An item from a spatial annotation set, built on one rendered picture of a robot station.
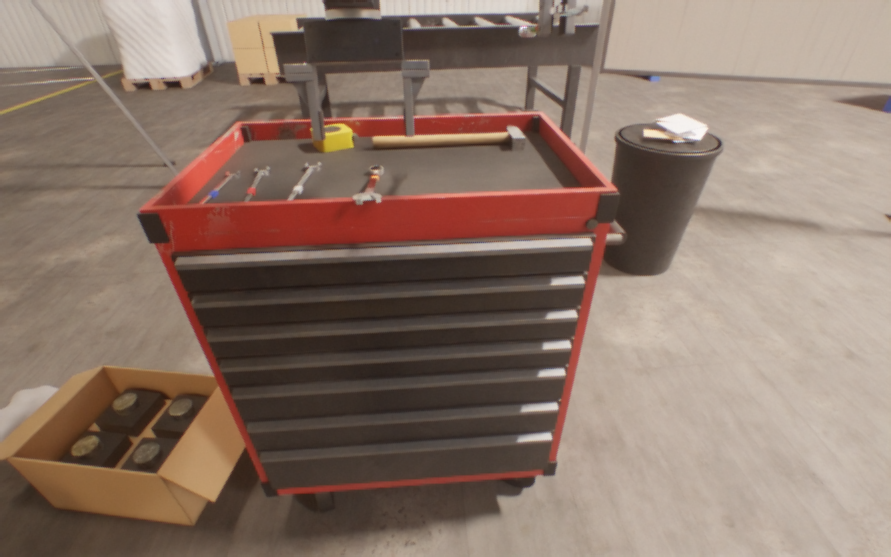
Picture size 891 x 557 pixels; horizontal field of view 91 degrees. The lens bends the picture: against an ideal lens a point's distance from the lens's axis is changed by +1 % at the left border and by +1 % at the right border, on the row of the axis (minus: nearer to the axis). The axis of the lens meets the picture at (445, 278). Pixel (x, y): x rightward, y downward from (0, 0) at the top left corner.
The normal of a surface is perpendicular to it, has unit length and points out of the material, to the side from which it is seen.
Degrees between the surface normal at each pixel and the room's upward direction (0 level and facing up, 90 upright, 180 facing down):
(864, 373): 0
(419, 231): 90
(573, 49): 90
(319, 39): 78
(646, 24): 90
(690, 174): 94
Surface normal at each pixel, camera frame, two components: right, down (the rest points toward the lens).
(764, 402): -0.01, -0.82
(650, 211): -0.40, 0.59
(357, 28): 0.09, 0.39
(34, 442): 0.99, 0.06
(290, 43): 0.12, 0.57
